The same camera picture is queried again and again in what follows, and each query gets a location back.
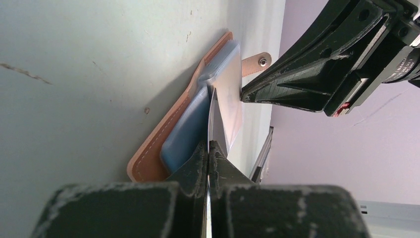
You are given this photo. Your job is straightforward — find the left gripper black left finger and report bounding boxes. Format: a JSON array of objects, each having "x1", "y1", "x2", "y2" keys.
[{"x1": 31, "y1": 142, "x2": 208, "y2": 238}]

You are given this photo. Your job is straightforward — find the brown leather card holder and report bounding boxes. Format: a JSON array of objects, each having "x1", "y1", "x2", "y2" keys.
[{"x1": 126, "y1": 32, "x2": 272, "y2": 182}]

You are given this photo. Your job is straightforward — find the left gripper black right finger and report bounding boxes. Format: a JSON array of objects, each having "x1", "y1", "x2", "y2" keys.
[{"x1": 209, "y1": 141, "x2": 370, "y2": 238}]

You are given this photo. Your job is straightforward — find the aluminium frame front rail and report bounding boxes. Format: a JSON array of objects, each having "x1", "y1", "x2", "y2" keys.
[{"x1": 249, "y1": 126, "x2": 274, "y2": 184}]

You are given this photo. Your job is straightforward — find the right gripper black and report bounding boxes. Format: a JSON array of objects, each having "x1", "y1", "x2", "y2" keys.
[{"x1": 241, "y1": 0, "x2": 420, "y2": 117}]

